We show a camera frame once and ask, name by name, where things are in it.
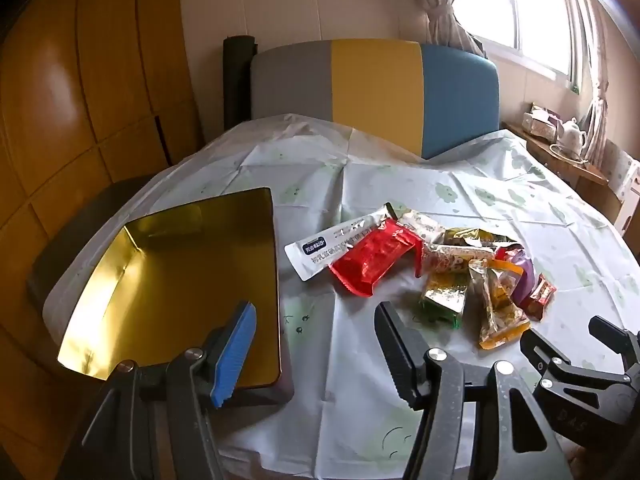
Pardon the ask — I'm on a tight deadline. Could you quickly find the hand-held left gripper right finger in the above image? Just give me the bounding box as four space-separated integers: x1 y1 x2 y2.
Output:
374 301 573 480

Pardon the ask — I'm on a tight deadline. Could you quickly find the wooden wardrobe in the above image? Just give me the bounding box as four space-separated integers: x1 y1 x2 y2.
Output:
0 0 203 480

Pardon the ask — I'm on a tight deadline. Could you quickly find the dark rolled mat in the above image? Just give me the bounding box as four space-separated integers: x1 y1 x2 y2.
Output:
222 35 258 133

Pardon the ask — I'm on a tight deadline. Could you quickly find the tissue box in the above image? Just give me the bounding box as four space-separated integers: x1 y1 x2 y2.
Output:
522 102 563 138

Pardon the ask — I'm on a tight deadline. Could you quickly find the purple snack packet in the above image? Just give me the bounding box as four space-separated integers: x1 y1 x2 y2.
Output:
495 244 537 308

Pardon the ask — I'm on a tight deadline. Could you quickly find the hanging floral curtain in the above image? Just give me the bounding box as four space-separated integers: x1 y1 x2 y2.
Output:
575 0 640 168

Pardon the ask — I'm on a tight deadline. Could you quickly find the small dark red snack packet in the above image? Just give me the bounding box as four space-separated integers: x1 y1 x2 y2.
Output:
525 274 557 322

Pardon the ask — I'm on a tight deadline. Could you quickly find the tied floral curtain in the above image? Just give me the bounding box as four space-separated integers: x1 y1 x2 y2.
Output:
410 0 488 58

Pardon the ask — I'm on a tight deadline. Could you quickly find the gold tin box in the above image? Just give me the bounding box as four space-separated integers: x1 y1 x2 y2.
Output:
56 187 296 406

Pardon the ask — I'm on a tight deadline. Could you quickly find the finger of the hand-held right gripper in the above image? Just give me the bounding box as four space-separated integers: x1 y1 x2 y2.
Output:
520 331 576 386
589 316 640 366

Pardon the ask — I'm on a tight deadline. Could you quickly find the orange clear nut packet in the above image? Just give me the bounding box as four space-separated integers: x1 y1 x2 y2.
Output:
467 259 532 351

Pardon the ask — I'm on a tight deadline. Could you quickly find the glass tray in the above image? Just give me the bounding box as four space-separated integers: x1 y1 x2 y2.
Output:
549 142 593 166

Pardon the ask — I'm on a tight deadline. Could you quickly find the wooden side table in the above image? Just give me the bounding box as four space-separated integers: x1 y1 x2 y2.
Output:
502 120 626 221

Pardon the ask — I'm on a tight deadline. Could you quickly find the white long stick packet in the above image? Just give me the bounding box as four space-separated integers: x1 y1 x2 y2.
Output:
285 212 396 282

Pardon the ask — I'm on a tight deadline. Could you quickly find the white chair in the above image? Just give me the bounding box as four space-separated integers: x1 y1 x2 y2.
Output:
602 140 640 241

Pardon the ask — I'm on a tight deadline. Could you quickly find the red white print snack packet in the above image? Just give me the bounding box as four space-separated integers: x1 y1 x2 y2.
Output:
422 242 493 275

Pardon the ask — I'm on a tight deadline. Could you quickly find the yellow green snack packet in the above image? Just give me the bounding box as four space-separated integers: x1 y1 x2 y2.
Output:
442 227 521 251

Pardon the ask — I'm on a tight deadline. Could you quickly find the beige snack packet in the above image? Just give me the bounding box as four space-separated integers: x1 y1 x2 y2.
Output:
385 202 446 246

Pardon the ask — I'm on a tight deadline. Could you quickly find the grey yellow blue headboard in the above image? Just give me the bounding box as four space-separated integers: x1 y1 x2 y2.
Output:
250 39 501 161

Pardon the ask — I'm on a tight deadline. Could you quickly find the green cracker packet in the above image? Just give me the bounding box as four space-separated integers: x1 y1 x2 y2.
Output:
417 272 471 331

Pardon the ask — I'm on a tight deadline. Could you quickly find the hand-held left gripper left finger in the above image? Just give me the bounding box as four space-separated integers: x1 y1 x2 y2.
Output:
55 301 258 480

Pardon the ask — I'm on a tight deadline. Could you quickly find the white teapot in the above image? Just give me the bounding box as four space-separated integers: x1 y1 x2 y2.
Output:
556 117 588 156

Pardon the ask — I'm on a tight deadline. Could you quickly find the white green print tablecloth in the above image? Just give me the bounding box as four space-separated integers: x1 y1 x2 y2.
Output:
42 112 640 480

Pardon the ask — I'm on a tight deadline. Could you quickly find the window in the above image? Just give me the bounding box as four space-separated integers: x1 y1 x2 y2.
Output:
450 0 586 91

